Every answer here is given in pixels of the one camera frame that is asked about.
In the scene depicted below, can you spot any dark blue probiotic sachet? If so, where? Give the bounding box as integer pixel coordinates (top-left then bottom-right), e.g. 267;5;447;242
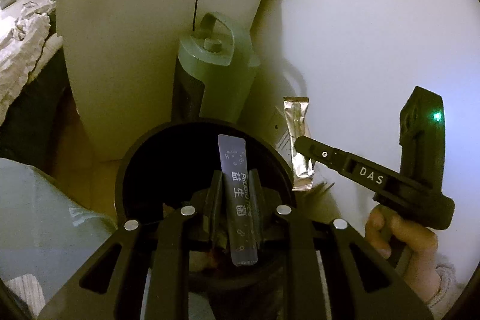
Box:
218;134;258;266

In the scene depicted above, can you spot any right hand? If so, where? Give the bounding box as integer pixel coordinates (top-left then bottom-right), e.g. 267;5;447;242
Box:
365;205;441;302

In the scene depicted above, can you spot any grey sleeve cuff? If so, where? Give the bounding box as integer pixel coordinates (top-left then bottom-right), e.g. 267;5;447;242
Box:
426;254;465;320

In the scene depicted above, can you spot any white bedside cabinet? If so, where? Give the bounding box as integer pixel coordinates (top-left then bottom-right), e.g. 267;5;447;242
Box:
56;0;261;161

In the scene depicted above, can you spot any green lidded kettle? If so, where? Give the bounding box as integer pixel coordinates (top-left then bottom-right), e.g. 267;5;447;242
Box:
171;12;260;124

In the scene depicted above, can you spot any black round trash bin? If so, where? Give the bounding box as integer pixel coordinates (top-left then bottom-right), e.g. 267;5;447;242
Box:
115;118;296;289

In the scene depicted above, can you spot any white patterned bed quilt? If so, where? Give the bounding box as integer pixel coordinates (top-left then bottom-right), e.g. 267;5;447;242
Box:
1;0;63;120

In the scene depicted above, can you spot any silver foil sachet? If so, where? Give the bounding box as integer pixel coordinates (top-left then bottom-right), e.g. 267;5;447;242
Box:
283;97;315;193

